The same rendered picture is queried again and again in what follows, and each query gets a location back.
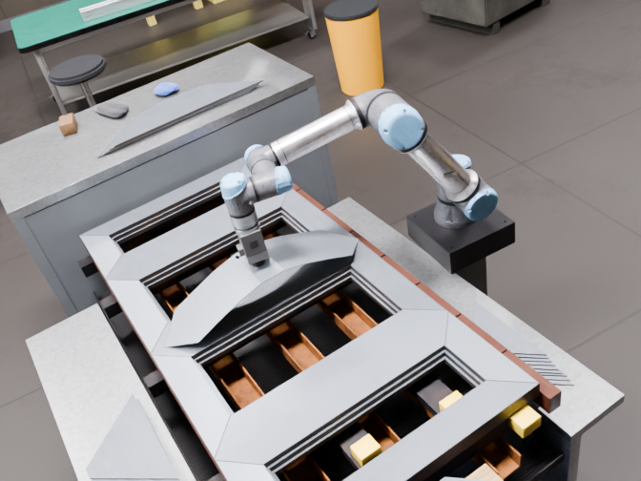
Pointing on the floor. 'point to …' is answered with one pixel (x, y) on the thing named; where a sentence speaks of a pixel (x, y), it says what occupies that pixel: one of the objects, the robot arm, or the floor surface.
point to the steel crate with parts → (475, 12)
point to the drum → (356, 44)
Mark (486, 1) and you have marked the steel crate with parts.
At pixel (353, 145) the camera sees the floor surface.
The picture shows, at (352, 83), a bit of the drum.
